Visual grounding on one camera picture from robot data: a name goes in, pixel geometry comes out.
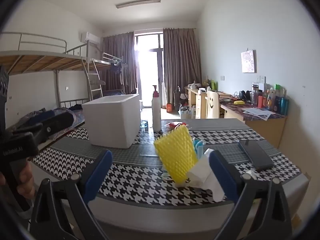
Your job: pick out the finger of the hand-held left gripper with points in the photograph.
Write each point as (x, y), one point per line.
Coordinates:
(40, 118)
(56, 125)

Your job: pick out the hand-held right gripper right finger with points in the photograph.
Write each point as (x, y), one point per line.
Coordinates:
(222, 172)

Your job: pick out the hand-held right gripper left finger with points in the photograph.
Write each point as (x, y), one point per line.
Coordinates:
(100, 172)

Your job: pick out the white foam sheet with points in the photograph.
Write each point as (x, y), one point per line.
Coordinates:
(200, 172)

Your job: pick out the blue face mask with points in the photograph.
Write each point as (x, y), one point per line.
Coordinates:
(200, 147)

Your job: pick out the white foam box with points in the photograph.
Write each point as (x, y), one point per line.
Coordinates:
(110, 122)

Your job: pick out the person's left hand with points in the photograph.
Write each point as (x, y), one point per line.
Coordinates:
(26, 182)

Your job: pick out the blue orange plaid quilt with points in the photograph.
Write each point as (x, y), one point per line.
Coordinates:
(77, 116)

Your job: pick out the black smartphone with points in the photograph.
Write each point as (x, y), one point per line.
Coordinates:
(255, 153)

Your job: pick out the houndstooth table cloth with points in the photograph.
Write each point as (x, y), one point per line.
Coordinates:
(140, 187)

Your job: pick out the large metal bunk bed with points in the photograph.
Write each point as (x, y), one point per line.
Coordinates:
(37, 61)

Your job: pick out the wooden desk patterned cover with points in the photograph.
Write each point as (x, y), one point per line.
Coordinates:
(262, 127)

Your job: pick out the red snack packet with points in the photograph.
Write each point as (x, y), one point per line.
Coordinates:
(175, 124)

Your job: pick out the printed paper sheets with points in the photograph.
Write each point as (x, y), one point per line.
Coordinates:
(258, 113)

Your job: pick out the white bucket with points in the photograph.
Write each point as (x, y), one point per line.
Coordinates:
(185, 113)

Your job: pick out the wooden chair smiley face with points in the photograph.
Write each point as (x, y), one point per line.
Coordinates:
(212, 102)

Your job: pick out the yellow pouch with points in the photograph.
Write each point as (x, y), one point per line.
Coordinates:
(238, 102)

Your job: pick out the metal bunk bed with clothes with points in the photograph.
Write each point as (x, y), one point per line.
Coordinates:
(100, 62)

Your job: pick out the wooden desk with drawers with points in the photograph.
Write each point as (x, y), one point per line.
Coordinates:
(193, 100)

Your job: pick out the black appliance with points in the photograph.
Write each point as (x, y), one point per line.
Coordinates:
(243, 95)

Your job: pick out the white pump bottle red top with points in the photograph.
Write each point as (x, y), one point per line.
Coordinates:
(156, 115)

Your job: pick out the dark hanging clothes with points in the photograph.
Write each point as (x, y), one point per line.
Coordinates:
(116, 67)

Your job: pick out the orange carton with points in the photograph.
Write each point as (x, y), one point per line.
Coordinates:
(169, 106)

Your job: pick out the row of toiletry bottles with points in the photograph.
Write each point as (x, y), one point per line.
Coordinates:
(275, 102)

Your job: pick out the black folding trolley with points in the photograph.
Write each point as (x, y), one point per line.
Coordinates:
(178, 96)

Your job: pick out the white air conditioner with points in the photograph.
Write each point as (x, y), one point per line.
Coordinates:
(90, 37)

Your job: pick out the brown curtain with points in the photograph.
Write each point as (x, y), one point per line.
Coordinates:
(180, 62)
(112, 47)

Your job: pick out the glass balcony door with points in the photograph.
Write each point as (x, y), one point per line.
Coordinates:
(150, 67)

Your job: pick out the ceiling tube lamp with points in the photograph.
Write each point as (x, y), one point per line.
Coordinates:
(137, 3)

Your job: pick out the white wall socket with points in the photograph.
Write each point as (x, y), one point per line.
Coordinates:
(262, 78)

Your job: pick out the cartoon wall picture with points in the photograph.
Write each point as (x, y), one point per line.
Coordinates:
(248, 61)

